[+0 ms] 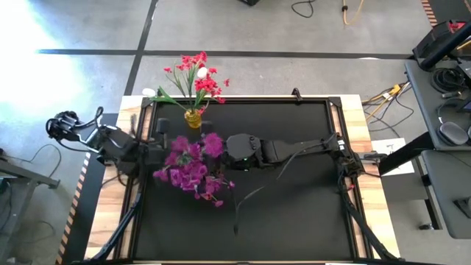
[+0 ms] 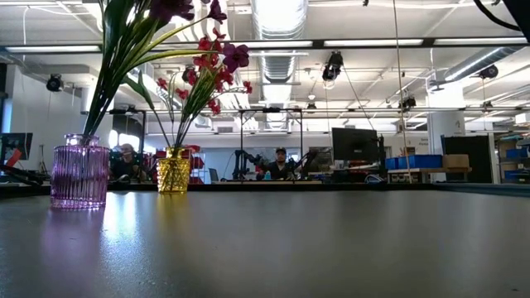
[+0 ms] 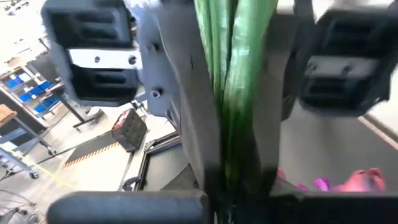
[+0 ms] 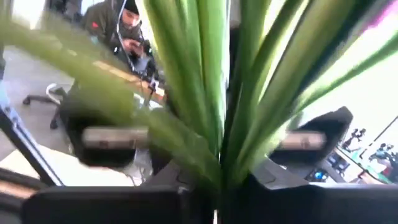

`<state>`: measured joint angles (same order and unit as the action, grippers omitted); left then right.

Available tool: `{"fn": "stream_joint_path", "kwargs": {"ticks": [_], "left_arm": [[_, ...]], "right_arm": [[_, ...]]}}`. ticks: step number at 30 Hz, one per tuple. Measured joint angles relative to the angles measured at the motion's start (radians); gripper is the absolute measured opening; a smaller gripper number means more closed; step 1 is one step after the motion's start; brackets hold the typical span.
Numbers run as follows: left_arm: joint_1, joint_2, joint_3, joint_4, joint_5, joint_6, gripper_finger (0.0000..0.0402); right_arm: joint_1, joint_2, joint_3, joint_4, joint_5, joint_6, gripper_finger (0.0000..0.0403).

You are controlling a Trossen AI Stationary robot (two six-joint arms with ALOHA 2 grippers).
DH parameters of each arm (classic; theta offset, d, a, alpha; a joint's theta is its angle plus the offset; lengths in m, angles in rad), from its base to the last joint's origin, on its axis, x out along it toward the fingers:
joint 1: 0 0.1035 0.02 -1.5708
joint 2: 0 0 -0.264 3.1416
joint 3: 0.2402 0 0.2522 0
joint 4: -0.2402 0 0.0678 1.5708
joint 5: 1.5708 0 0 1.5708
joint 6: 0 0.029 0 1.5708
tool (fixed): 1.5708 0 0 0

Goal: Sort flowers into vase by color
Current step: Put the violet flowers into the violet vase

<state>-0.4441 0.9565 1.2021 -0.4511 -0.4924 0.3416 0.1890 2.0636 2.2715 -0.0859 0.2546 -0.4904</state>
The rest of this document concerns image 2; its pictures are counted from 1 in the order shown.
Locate large purple flower bunch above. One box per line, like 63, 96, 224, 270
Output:
93, 0, 252, 137

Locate small red flower spray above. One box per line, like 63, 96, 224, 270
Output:
156, 72, 191, 150

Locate red artificial flower bunch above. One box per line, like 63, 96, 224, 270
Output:
173, 27, 253, 150

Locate white artificial tulip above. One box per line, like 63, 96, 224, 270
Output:
122, 70, 175, 151

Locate purple ribbed glass vase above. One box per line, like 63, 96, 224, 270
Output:
50, 132, 111, 210

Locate yellow glass vase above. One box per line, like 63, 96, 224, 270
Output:
156, 147, 192, 195

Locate person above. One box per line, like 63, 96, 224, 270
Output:
110, 142, 140, 182
263, 147, 299, 182

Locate red storage shelf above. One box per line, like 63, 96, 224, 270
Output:
181, 144, 207, 185

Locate large black monitor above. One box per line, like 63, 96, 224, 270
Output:
330, 127, 380, 163

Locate black table mat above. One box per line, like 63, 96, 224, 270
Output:
0, 190, 530, 298

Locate black overhead beam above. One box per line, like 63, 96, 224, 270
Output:
0, 39, 530, 54

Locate thin metal pole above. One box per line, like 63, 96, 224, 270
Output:
391, 0, 412, 183

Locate wooden workbench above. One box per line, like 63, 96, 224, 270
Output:
387, 166, 473, 184

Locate cardboard box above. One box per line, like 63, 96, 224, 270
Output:
441, 154, 471, 169

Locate black panel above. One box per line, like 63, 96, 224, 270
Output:
440, 135, 492, 184

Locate shelf with blue bins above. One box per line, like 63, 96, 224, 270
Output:
499, 134, 530, 185

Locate small black monitor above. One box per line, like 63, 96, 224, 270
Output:
0, 132, 34, 165

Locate black metal rig frame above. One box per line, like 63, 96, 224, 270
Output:
108, 108, 148, 166
238, 107, 306, 181

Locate black aluminium table frame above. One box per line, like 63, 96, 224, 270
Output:
0, 180, 530, 199

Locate ribbed silver ceiling duct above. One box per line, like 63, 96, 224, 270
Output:
250, 0, 310, 129

